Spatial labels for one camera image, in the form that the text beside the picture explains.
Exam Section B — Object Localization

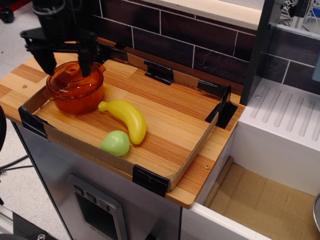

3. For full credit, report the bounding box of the cardboard fence with black tape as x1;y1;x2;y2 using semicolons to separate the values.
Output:
18;45;241;204

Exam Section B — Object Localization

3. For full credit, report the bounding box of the toy kitchen oven front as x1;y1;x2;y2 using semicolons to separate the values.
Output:
14;124;182;240

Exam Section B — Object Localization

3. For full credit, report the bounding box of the green plastic pear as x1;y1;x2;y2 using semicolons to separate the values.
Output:
99;130;130;157

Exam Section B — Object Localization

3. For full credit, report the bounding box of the black cable on floor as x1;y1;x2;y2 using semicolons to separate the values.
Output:
0;154;34;173

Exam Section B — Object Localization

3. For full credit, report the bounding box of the yellow plastic banana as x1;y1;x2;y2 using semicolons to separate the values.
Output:
98;99;147;145

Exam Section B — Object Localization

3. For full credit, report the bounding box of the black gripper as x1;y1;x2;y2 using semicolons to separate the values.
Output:
20;27;100;77

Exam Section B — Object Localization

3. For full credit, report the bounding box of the metal bowl rim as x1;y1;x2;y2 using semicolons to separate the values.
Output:
312;193;320;231

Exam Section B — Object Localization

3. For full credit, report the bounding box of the orange transparent pot lid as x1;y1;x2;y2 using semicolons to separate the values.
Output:
46;61;106;99

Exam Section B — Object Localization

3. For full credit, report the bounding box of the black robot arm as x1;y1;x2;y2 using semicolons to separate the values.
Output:
20;0;99;77

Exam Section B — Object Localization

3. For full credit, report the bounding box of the black right upright post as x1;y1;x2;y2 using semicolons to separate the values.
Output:
239;0;275;106

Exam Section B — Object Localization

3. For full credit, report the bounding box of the orange transparent pot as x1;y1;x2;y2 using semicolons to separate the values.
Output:
45;61;107;116

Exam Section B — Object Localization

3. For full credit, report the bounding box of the white toy sink unit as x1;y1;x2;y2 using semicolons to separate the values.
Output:
180;79;320;240

